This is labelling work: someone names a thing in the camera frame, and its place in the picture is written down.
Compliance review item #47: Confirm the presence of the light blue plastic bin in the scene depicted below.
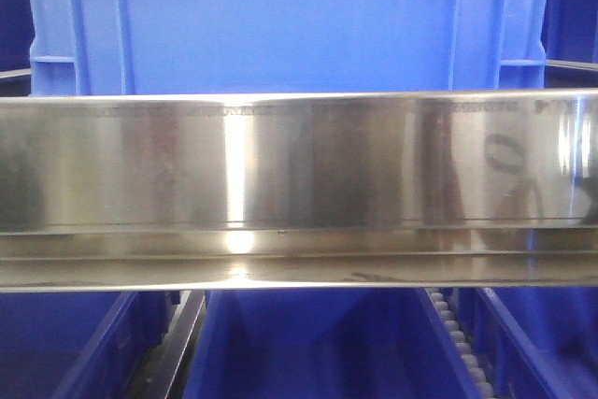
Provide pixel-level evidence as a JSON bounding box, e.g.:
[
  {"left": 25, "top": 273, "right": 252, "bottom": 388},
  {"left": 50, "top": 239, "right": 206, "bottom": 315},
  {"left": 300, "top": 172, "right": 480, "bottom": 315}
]
[{"left": 30, "top": 0, "right": 546, "bottom": 95}]

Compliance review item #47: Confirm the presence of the lower middle front blue bin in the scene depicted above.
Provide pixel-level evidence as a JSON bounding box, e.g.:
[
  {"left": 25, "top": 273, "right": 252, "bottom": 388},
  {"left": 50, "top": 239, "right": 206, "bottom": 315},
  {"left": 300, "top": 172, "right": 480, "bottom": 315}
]
[{"left": 184, "top": 288, "right": 481, "bottom": 398}]

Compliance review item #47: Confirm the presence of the white roller track right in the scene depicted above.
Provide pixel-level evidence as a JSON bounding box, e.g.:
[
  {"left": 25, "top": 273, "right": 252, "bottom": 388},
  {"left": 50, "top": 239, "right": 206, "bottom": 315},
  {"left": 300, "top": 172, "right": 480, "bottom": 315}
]
[{"left": 426, "top": 287, "right": 495, "bottom": 398}]

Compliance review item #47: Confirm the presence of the lower right front blue bin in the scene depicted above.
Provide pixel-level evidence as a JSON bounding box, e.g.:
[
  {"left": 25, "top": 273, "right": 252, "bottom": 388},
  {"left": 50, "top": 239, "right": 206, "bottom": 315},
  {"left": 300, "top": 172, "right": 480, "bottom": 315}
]
[{"left": 450, "top": 287, "right": 597, "bottom": 398}]

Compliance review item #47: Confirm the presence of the lower left front blue bin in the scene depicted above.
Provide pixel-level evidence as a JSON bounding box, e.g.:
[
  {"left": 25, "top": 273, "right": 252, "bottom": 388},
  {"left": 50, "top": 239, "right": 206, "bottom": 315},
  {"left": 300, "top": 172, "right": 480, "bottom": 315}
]
[{"left": 1, "top": 292, "right": 180, "bottom": 398}]

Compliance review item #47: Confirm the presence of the upper right dark blue bin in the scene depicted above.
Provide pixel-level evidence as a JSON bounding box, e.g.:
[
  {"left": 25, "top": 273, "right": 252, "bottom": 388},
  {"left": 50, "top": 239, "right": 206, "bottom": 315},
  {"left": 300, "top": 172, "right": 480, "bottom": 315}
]
[{"left": 542, "top": 0, "right": 597, "bottom": 64}]

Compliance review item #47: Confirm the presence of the dark blue bin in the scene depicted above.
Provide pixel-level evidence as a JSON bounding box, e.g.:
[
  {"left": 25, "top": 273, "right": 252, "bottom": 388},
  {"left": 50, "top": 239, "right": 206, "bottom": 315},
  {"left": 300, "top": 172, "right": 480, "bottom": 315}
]
[
  {"left": 542, "top": 0, "right": 597, "bottom": 64},
  {"left": 1, "top": 0, "right": 35, "bottom": 71}
]

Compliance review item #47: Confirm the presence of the upper left dark blue bin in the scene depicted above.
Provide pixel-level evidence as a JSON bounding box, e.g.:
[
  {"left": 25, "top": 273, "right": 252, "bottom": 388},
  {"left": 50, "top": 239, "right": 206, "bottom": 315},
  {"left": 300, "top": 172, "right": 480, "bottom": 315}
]
[{"left": 1, "top": 0, "right": 35, "bottom": 71}]

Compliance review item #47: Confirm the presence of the stainless steel shelf front rail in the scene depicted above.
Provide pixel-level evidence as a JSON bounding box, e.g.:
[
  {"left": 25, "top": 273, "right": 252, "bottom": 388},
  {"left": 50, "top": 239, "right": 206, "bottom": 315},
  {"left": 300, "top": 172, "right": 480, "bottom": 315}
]
[{"left": 1, "top": 88, "right": 597, "bottom": 292}]

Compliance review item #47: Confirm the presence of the dark metal divider rail left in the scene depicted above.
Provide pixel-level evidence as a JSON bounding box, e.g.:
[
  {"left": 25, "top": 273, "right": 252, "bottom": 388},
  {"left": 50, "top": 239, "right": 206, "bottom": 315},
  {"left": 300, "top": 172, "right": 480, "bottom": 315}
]
[{"left": 126, "top": 291, "right": 206, "bottom": 398}]

